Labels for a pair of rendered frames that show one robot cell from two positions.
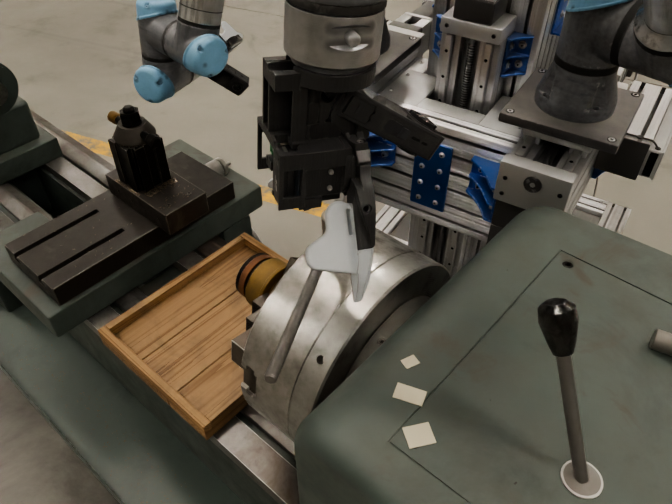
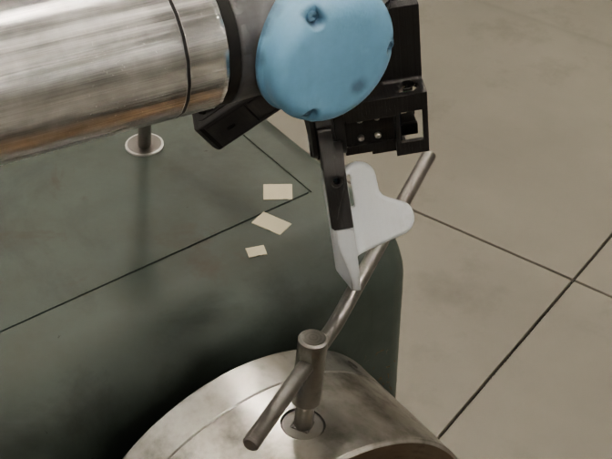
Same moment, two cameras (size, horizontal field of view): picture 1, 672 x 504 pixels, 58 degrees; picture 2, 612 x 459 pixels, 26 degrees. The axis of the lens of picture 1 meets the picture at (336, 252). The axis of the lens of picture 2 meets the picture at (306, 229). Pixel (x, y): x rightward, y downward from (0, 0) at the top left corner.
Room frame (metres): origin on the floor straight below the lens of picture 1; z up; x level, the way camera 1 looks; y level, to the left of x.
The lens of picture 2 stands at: (1.20, 0.15, 1.99)
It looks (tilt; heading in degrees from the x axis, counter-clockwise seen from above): 40 degrees down; 192
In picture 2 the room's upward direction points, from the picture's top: straight up
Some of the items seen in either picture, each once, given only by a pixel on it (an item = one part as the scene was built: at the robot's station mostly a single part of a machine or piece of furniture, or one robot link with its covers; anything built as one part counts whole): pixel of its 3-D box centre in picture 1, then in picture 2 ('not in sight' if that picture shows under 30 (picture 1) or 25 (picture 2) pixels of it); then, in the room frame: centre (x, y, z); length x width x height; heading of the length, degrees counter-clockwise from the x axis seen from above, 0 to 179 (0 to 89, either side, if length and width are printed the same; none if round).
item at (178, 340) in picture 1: (228, 322); not in sight; (0.74, 0.20, 0.89); 0.36 x 0.30 x 0.04; 138
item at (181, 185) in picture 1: (156, 192); not in sight; (1.00, 0.37, 1.00); 0.20 x 0.10 x 0.05; 48
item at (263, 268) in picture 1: (273, 287); not in sight; (0.65, 0.10, 1.08); 0.09 x 0.09 x 0.09; 49
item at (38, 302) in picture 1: (127, 223); not in sight; (1.02, 0.46, 0.90); 0.53 x 0.30 x 0.06; 138
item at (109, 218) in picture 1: (127, 219); not in sight; (0.97, 0.43, 0.95); 0.43 x 0.18 x 0.04; 138
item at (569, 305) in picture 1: (558, 324); not in sight; (0.32, -0.18, 1.38); 0.04 x 0.03 x 0.05; 48
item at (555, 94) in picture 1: (580, 79); not in sight; (1.07, -0.47, 1.21); 0.15 x 0.15 x 0.10
